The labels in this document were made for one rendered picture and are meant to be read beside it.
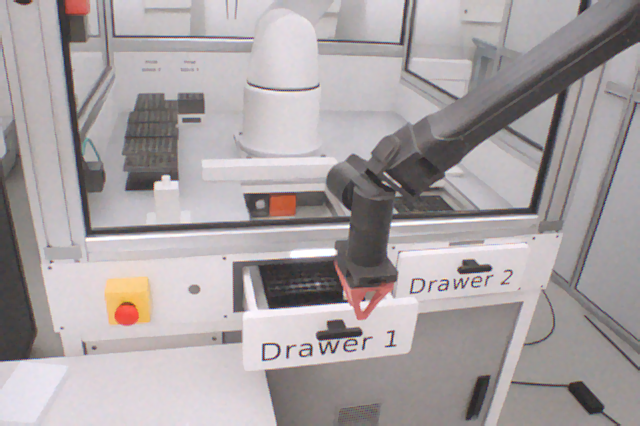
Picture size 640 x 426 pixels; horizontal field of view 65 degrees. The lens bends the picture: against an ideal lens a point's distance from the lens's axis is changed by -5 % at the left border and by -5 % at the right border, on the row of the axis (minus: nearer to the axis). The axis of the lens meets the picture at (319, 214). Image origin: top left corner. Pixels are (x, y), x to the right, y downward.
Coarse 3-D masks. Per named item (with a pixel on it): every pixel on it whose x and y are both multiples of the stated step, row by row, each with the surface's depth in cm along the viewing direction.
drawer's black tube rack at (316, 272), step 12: (288, 264) 100; (300, 264) 100; (312, 264) 101; (324, 264) 101; (264, 276) 102; (276, 276) 96; (288, 276) 97; (300, 276) 97; (312, 276) 97; (324, 276) 97; (336, 276) 98; (264, 288) 98; (324, 288) 100; (276, 300) 94; (288, 300) 95; (300, 300) 95; (312, 300) 96; (324, 300) 96; (336, 300) 96
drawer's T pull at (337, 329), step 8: (336, 320) 84; (328, 328) 83; (336, 328) 82; (344, 328) 82; (352, 328) 82; (360, 328) 83; (320, 336) 81; (328, 336) 81; (336, 336) 81; (344, 336) 82; (352, 336) 82
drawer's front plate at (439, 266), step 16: (400, 256) 101; (416, 256) 101; (432, 256) 102; (448, 256) 103; (464, 256) 104; (480, 256) 105; (496, 256) 106; (512, 256) 107; (400, 272) 102; (416, 272) 103; (432, 272) 104; (448, 272) 105; (496, 272) 108; (400, 288) 104; (416, 288) 105; (432, 288) 106; (448, 288) 107; (464, 288) 108; (480, 288) 109; (496, 288) 110; (512, 288) 111
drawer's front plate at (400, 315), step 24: (264, 312) 82; (288, 312) 82; (312, 312) 83; (336, 312) 84; (384, 312) 86; (408, 312) 88; (264, 336) 83; (288, 336) 84; (312, 336) 85; (360, 336) 87; (384, 336) 89; (408, 336) 90; (288, 360) 86; (312, 360) 87; (336, 360) 89
